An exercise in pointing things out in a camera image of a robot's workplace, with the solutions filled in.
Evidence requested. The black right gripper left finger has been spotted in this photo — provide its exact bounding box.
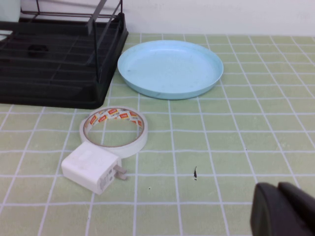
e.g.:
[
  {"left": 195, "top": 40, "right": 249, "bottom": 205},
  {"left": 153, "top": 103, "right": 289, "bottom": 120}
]
[{"left": 250, "top": 182, "right": 315, "bottom": 236}]

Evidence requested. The black wire dish rack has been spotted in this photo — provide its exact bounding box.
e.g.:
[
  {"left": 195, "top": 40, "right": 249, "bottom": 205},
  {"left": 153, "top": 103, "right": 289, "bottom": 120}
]
[{"left": 20, "top": 0, "right": 124, "bottom": 84}]

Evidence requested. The white plug charger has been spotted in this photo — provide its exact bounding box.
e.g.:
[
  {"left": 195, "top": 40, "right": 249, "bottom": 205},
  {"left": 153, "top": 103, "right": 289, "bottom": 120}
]
[{"left": 61, "top": 142, "right": 128, "bottom": 196}]

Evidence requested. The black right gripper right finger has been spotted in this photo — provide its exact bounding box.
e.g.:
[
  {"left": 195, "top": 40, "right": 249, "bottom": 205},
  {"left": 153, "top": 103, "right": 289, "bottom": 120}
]
[{"left": 278, "top": 181, "right": 315, "bottom": 230}]

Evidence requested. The green checked tablecloth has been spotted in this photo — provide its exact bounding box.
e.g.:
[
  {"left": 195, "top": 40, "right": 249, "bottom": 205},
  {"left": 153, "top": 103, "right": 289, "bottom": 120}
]
[{"left": 0, "top": 33, "right": 315, "bottom": 236}]

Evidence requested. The white tape roll orange print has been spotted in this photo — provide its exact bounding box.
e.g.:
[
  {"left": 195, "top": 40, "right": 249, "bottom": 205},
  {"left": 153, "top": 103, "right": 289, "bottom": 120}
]
[{"left": 79, "top": 107, "right": 149, "bottom": 158}]

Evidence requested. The light blue round plate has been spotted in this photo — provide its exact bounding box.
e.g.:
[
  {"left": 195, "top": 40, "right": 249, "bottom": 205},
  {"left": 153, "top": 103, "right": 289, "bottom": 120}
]
[{"left": 117, "top": 40, "right": 224, "bottom": 100}]

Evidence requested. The black plastic drip tray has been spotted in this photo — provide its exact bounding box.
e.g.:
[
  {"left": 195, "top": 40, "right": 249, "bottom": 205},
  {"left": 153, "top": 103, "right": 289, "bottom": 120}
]
[{"left": 0, "top": 12, "right": 129, "bottom": 110}]

